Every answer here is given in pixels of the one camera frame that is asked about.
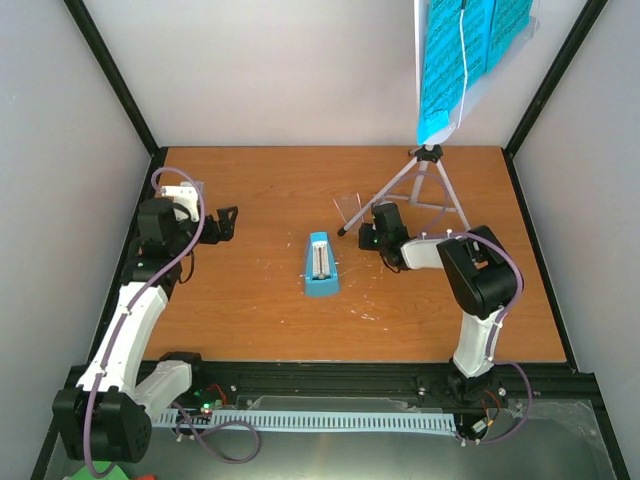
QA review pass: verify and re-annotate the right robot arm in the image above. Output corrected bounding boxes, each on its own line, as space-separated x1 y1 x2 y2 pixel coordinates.
358 202 524 401

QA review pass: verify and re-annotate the white tripod music stand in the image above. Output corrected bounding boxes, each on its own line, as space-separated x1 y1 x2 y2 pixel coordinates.
337 145 471 237

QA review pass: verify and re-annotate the blue sheet music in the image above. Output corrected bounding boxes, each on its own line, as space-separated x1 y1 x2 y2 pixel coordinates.
414 1 536 146

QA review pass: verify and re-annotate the green paper sheet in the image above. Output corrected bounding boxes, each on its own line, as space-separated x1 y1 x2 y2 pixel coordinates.
63 462 129 480

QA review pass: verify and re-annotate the blue metronome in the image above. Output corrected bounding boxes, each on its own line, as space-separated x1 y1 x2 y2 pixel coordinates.
303 232 340 298

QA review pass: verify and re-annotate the clear plastic metronome cover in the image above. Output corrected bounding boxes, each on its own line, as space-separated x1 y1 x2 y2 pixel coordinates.
333 192 364 236

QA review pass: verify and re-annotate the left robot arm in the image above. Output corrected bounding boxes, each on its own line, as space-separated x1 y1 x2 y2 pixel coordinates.
52 187 238 463

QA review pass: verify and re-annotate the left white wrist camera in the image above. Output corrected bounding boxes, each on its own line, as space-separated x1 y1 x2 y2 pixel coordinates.
159 182 200 222

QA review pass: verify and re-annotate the grey slotted cable duct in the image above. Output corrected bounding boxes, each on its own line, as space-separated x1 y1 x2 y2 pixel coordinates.
152 407 459 432

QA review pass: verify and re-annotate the black aluminium frame rail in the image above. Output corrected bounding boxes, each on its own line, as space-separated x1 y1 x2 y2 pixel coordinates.
64 362 599 416

